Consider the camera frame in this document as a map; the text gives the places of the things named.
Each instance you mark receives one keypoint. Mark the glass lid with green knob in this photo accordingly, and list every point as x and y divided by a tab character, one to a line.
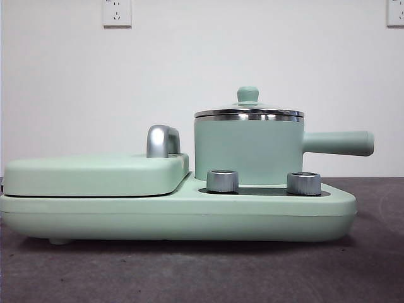
247	94

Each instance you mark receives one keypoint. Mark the chrome control knob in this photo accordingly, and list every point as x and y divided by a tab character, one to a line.
222	181
303	183

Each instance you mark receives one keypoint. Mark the mint green breakfast machine base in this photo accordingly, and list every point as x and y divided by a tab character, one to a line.
189	217

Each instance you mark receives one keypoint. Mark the white wall socket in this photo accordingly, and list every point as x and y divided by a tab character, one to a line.
396	14
117	14

